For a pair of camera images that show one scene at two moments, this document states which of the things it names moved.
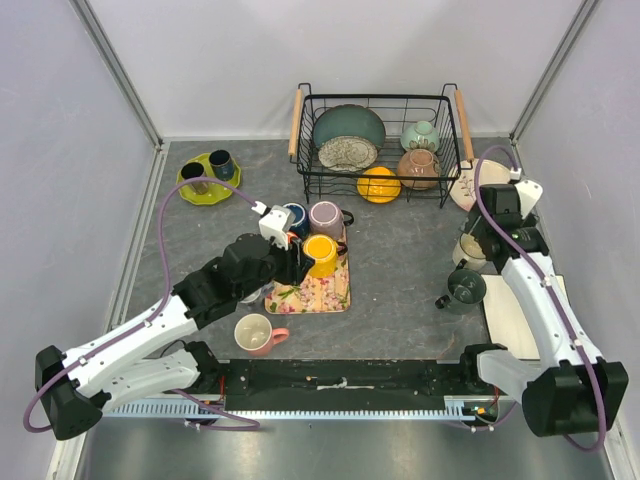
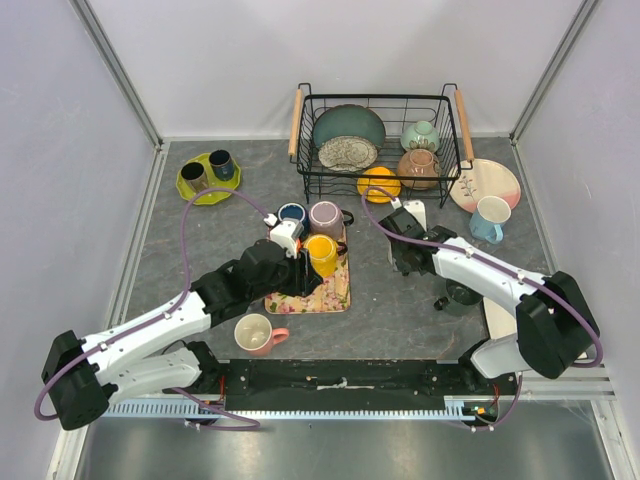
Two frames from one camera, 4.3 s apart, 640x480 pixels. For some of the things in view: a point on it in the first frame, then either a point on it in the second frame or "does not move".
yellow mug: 324,249 does not move
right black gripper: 529,221 -> 398,261
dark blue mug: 301,226 does not move
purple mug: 326,217 does not move
